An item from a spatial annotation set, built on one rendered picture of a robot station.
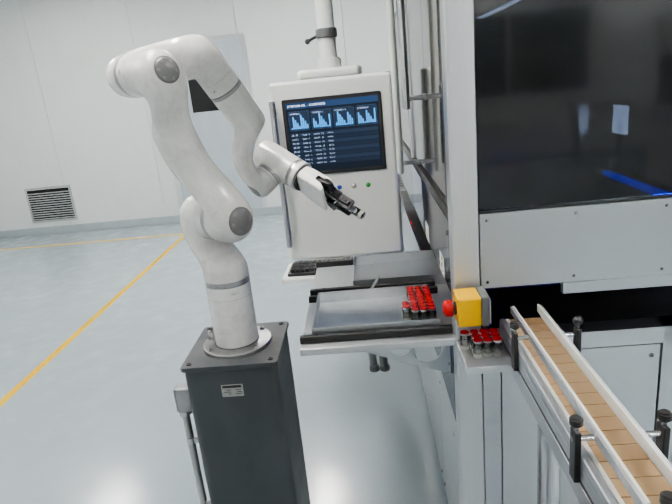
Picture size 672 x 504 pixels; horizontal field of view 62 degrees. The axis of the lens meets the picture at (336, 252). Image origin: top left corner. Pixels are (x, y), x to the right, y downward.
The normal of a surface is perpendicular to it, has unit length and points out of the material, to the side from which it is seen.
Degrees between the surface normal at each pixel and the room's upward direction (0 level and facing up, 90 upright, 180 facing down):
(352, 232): 90
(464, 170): 90
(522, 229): 90
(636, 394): 90
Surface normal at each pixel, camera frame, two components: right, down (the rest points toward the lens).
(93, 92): -0.04, 0.29
